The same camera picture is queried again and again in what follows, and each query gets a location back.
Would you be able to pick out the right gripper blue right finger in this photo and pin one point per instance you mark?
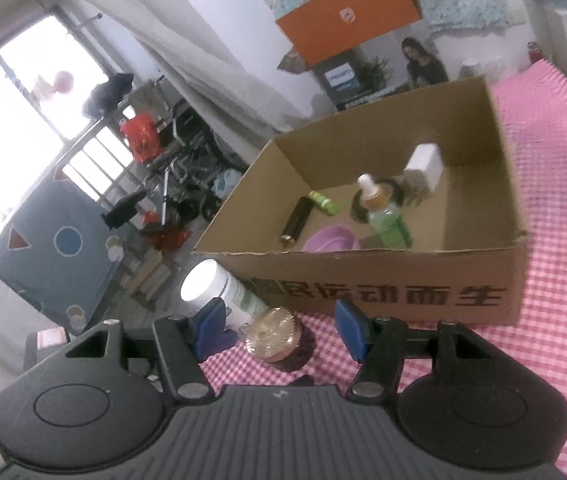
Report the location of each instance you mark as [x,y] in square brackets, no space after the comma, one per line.
[354,328]

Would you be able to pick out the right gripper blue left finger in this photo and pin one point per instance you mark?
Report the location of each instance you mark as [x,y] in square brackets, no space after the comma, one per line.
[209,331]

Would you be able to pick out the gold round jar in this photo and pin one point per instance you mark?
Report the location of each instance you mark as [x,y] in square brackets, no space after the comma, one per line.
[274,335]

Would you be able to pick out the black cylinder flashlight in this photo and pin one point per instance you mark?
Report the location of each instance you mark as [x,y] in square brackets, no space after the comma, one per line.
[297,221]

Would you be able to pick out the white round lid bottle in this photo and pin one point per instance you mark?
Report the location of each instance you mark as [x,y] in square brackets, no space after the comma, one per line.
[209,280]

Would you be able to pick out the pink plastic bowl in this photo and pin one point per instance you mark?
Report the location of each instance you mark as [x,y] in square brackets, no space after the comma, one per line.
[332,239]

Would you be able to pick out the small green tube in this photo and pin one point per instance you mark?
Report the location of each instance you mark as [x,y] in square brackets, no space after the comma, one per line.
[324,203]

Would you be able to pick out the brown cardboard box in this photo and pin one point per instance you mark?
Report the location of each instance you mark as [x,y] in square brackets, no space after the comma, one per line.
[408,206]

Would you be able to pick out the folded metal walker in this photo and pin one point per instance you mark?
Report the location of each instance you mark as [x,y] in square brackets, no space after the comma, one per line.
[194,173]

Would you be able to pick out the blue shapes play mat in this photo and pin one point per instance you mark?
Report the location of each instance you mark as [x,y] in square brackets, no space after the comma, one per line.
[57,253]

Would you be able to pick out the white cube charger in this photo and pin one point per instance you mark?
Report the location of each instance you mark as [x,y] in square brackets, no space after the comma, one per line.
[424,169]

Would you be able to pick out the pink checkered tablecloth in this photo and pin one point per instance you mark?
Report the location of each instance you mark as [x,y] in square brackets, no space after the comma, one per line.
[532,110]

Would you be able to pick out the red plastic bag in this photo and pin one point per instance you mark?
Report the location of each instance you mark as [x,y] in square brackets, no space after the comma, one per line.
[142,138]

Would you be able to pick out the philips box with woman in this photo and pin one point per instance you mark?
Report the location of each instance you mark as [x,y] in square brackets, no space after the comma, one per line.
[380,67]

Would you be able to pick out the white curtain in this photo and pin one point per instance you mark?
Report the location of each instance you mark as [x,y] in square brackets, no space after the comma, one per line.
[243,110]

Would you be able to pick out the orange cardboard box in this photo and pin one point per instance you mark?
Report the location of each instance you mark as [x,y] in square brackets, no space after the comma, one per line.
[321,29]

